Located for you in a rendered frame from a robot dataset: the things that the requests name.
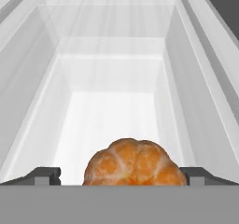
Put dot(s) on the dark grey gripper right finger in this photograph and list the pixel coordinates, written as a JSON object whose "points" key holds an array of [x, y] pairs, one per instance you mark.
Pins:
{"points": [[199, 175]]}

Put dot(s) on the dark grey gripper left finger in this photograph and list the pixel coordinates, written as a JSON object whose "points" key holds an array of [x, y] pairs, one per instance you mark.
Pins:
{"points": [[42, 175]]}

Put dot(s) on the peeled orange tangerine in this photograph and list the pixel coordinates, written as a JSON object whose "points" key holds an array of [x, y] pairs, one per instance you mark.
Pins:
{"points": [[133, 164]]}

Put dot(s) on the white fridge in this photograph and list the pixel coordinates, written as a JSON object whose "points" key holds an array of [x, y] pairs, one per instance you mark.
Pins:
{"points": [[109, 72]]}

